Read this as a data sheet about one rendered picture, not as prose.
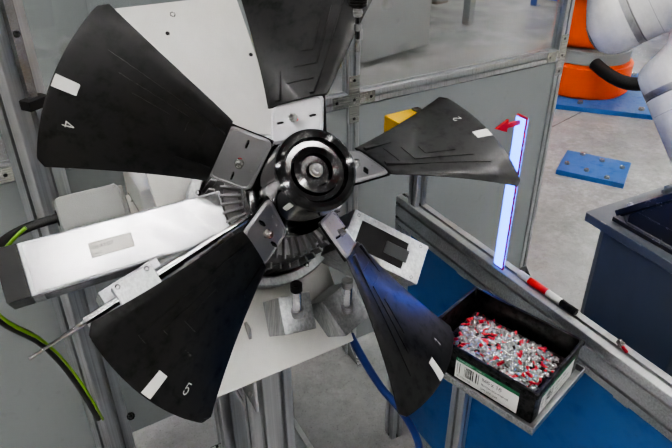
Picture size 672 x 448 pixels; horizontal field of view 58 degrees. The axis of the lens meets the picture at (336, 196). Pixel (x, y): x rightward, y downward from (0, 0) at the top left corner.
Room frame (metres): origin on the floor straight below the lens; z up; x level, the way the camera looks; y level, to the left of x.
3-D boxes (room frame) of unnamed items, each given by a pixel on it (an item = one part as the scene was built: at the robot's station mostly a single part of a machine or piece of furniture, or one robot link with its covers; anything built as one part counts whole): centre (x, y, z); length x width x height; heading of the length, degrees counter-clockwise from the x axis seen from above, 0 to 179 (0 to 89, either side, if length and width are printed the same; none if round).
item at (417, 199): (1.26, -0.19, 0.92); 0.03 x 0.03 x 0.12; 30
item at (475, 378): (0.78, -0.28, 0.85); 0.22 x 0.17 x 0.07; 46
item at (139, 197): (1.23, 0.42, 0.92); 0.17 x 0.16 x 0.11; 30
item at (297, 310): (0.75, 0.06, 0.99); 0.02 x 0.02 x 0.06
